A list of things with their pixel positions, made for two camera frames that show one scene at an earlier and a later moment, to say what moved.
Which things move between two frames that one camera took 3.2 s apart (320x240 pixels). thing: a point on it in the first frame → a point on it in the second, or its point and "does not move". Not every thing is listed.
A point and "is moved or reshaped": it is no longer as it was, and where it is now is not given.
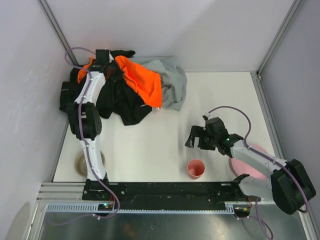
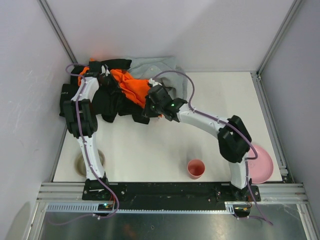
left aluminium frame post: (44, 5) does not move
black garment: (117, 95) is moved or reshaped
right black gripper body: (202, 137) → (150, 110)
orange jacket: (145, 82) is moved or reshaped
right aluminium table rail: (268, 115) does not move
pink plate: (241, 168) does not move
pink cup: (196, 168) does not move
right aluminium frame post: (294, 6) does not move
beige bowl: (80, 164) does not move
